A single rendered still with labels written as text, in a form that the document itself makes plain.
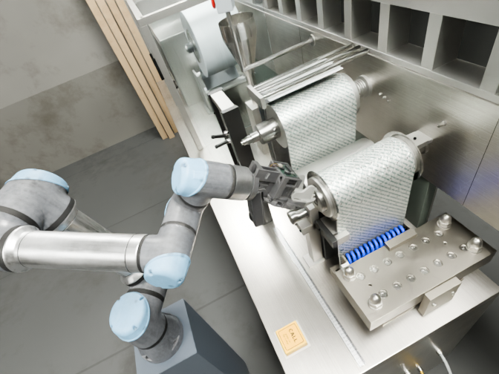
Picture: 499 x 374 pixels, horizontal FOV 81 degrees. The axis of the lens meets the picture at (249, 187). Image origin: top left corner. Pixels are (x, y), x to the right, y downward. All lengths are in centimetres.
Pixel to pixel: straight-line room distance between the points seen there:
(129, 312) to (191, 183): 51
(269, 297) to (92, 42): 334
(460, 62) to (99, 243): 88
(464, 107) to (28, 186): 99
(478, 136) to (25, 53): 380
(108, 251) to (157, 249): 9
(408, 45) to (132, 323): 107
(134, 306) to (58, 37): 327
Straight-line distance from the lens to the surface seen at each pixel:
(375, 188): 80
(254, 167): 63
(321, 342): 99
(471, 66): 87
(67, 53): 389
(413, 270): 95
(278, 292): 105
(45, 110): 412
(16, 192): 82
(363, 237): 95
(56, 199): 84
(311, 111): 87
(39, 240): 70
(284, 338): 97
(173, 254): 56
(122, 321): 95
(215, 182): 56
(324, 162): 91
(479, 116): 80
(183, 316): 113
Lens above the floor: 185
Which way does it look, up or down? 44 degrees down
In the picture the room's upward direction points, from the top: 20 degrees counter-clockwise
